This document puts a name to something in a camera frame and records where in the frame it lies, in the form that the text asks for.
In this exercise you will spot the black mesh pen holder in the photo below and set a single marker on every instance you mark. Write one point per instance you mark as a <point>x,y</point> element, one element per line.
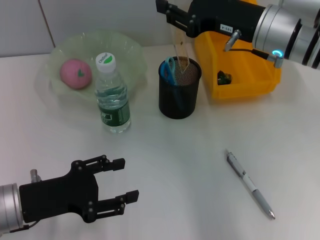
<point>177,100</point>

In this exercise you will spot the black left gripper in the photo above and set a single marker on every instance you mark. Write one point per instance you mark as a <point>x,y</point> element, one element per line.
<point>60,197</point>

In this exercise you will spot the translucent green fruit plate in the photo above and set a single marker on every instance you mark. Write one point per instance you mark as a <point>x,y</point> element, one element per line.
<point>125,55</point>

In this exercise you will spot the pink toy peach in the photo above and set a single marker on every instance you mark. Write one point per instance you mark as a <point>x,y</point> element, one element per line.
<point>75,73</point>

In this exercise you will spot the clear green-label water bottle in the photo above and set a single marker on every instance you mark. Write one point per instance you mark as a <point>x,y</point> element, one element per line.
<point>112,105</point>

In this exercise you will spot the green plastic wrapper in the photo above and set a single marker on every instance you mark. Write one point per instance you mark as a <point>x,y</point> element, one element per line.
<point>224,78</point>

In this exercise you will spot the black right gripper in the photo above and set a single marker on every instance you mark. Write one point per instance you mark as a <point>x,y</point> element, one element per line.
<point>225,17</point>

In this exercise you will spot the clear plastic ruler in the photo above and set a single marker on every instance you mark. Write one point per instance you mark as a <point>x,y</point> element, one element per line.
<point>181,50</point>

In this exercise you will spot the white grey pen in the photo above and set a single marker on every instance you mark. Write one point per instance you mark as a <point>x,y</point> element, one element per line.
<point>250,185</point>

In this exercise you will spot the yellow plastic bin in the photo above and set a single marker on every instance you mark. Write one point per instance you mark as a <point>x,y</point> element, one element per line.
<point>245,75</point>

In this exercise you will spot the blue teal scissors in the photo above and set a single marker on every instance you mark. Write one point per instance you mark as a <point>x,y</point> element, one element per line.
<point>170,72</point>

